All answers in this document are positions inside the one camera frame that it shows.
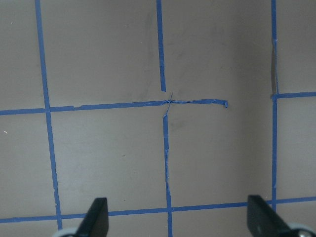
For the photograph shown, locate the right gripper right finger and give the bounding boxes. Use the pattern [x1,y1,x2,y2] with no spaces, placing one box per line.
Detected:
[247,195,293,237]

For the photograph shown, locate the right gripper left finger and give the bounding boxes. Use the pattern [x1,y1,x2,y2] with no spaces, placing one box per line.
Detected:
[74,197,109,237]

